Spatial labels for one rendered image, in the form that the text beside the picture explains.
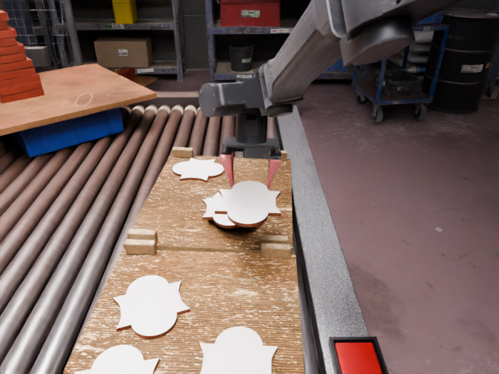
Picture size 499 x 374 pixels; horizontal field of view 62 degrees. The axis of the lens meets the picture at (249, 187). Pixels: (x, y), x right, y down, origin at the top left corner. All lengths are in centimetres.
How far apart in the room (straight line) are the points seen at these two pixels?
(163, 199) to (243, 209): 31
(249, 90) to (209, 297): 37
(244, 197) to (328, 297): 24
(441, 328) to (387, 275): 36
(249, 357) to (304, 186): 56
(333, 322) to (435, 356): 127
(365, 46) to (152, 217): 71
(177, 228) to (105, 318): 26
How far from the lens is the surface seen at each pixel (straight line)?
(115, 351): 69
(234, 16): 485
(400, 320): 207
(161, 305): 74
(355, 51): 36
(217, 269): 80
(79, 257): 93
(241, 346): 67
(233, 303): 74
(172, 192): 104
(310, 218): 98
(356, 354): 70
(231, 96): 69
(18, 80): 149
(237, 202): 76
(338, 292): 80
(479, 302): 230
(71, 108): 136
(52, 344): 77
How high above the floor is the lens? 147
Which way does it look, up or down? 31 degrees down
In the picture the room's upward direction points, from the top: straight up
